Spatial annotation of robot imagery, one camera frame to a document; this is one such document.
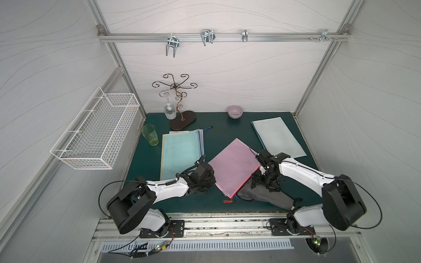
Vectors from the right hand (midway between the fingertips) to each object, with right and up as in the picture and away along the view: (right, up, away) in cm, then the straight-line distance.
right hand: (260, 187), depth 84 cm
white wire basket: (-75, +26, -16) cm, 81 cm away
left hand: (-22, +2, +2) cm, 22 cm away
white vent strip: (-56, -13, -25) cm, 63 cm away
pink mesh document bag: (-12, +8, +10) cm, 18 cm away
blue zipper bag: (-33, +22, +21) cm, 45 cm away
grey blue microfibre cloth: (0, -2, -3) cm, 3 cm away
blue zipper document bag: (+19, +24, +25) cm, 40 cm away
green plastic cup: (-65, +29, +17) cm, 73 cm away
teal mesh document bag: (-45, +16, +19) cm, 52 cm away
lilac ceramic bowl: (-8, +43, +35) cm, 56 cm away
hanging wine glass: (-49, +42, +10) cm, 66 cm away
